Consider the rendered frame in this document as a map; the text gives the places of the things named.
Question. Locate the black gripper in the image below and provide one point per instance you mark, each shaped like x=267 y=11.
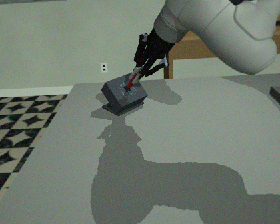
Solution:
x=156 y=49

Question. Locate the dark red peg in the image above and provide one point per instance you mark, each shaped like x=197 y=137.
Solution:
x=130 y=83

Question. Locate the dark grey sloped panel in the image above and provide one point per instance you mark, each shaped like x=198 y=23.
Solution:
x=121 y=98

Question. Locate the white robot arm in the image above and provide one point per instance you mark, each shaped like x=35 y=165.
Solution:
x=240 y=36

